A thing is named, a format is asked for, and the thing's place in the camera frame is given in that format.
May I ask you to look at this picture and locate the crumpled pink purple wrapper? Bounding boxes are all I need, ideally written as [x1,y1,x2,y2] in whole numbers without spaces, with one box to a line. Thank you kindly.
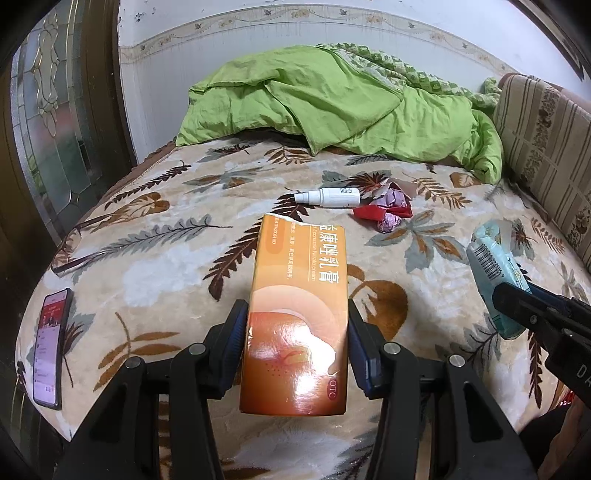
[372,182,411,210]

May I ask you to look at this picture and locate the leaf-patterned plush blanket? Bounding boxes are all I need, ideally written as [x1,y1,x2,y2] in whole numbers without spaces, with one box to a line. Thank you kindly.
[14,136,591,480]

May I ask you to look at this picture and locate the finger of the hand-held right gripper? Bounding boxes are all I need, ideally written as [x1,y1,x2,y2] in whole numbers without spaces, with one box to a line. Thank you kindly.
[491,281,557,335]
[526,282,591,312]

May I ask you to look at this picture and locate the black smartphone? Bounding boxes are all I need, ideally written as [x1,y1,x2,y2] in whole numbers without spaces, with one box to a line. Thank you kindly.
[32,287,75,411]

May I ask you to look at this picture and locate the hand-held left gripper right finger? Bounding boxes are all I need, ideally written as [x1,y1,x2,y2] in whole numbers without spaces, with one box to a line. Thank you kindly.
[346,300,523,480]

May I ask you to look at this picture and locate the dark wooden frame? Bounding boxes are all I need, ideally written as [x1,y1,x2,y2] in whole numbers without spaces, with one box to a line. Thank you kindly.
[510,0,591,81]

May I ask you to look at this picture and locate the teal plastic packet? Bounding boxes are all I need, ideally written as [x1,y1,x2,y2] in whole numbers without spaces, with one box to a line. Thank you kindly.
[466,220,533,341]

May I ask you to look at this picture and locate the green quilt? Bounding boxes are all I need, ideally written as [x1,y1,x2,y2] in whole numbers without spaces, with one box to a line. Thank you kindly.
[175,43,504,185]

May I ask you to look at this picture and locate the orange cardboard box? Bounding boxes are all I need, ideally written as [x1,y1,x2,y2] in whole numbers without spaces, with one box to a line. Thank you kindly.
[239,213,349,417]

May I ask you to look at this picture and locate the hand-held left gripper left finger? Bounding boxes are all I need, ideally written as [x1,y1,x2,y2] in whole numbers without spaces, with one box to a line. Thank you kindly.
[53,299,250,480]

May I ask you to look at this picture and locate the wooden door with glass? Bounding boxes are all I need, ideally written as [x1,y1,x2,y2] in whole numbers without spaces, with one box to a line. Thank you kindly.
[0,0,139,259]

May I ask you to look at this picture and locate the crumpled red wrapper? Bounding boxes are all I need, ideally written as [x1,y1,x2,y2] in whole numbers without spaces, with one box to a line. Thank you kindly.
[353,203,413,223]

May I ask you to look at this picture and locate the striped brown floral cushion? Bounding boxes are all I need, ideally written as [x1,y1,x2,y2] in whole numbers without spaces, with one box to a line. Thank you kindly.
[492,73,591,273]

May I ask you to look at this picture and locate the brown-framed eyeglasses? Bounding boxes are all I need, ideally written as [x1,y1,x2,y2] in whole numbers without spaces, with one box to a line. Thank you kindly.
[50,216,136,278]

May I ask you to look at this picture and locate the person's black trousers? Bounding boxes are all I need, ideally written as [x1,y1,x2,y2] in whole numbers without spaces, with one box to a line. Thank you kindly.
[517,406,583,480]

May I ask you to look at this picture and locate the white spray bottle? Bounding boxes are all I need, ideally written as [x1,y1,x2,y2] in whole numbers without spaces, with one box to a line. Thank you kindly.
[294,188,362,208]

